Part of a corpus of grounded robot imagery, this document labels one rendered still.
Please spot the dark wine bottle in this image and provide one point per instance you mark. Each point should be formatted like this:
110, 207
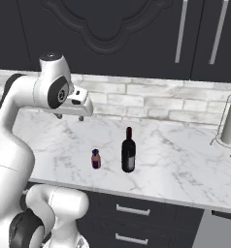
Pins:
128, 155

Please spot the small purple juice bottle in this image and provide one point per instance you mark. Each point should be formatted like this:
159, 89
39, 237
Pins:
95, 160

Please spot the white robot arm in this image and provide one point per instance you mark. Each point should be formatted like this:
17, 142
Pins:
10, 168

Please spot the dark ornate cupboard front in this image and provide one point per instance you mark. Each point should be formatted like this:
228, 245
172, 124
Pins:
104, 29

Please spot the dark cupboard door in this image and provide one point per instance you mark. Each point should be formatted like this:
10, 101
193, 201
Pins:
7, 32
191, 38
229, 48

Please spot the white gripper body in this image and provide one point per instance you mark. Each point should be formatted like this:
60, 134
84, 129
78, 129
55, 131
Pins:
78, 109

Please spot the grey dishwasher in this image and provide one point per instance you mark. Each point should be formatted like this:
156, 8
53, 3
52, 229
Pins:
217, 232

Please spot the dark drawer front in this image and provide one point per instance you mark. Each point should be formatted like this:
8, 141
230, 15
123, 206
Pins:
166, 239
169, 213

